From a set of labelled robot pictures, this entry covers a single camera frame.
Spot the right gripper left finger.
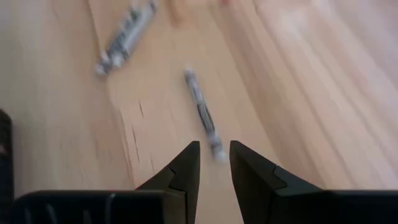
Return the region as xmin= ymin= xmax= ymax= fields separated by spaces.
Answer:
xmin=136 ymin=141 xmax=201 ymax=224

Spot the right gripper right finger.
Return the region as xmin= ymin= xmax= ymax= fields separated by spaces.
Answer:
xmin=229 ymin=140 xmax=323 ymax=224

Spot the grey crayon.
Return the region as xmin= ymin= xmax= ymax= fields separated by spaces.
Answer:
xmin=183 ymin=66 xmax=227 ymax=162

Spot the white crayon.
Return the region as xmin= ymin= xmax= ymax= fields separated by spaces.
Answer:
xmin=94 ymin=6 xmax=147 ymax=77
xmin=107 ymin=0 xmax=159 ymax=70

